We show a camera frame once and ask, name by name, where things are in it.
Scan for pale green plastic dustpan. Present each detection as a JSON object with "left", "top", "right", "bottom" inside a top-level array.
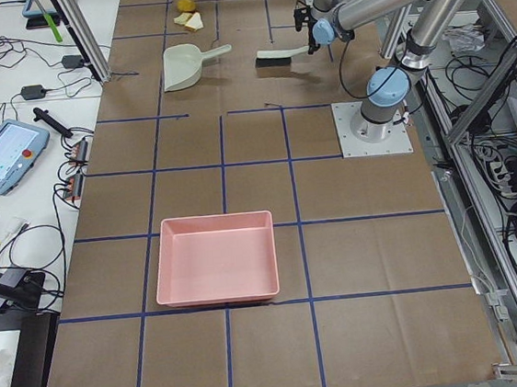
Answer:
[{"left": 163, "top": 43, "right": 232, "bottom": 92}]

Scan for pink plastic bin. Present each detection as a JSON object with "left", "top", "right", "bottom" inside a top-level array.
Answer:
[{"left": 155, "top": 211, "right": 281, "bottom": 308}]

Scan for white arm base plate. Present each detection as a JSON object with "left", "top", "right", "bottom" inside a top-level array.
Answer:
[{"left": 330, "top": 101, "right": 414, "bottom": 159}]

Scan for yellow round trash piece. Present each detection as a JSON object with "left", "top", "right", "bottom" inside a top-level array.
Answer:
[{"left": 176, "top": 0, "right": 197, "bottom": 13}]

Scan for black power adapter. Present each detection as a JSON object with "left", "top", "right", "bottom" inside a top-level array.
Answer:
[{"left": 20, "top": 85, "right": 47, "bottom": 100}]

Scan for green stick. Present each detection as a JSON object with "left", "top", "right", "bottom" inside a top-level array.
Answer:
[{"left": 34, "top": 0, "right": 63, "bottom": 43}]

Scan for blue teach pendant tablet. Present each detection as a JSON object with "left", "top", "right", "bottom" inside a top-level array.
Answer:
[{"left": 0, "top": 119, "right": 50, "bottom": 195}]

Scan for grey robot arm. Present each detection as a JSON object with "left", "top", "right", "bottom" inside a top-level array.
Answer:
[{"left": 293, "top": 0, "right": 464, "bottom": 134}]

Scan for black handle tool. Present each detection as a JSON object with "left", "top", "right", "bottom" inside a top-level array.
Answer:
[{"left": 32, "top": 107, "right": 73, "bottom": 139}]

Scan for aluminium frame post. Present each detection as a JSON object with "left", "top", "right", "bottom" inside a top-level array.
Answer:
[{"left": 50, "top": 0, "right": 112, "bottom": 85}]

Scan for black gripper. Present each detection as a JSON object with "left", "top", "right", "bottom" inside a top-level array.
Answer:
[{"left": 293, "top": 0, "right": 314, "bottom": 32}]

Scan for white hand brush dark bristles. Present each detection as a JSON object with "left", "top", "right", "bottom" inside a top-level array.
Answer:
[{"left": 255, "top": 46, "right": 309, "bottom": 69}]

